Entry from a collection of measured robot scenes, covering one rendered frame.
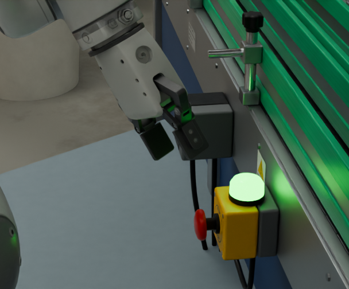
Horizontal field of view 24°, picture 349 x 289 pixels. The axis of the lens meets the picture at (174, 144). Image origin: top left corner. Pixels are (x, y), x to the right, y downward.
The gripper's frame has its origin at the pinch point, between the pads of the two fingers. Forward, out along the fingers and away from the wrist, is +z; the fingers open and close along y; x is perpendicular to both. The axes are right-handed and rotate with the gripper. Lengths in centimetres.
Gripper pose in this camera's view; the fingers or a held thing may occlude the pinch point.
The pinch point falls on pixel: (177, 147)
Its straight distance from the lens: 102.8
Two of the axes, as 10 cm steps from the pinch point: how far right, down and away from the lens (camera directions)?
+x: -7.5, 5.3, -3.9
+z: 4.8, 8.5, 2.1
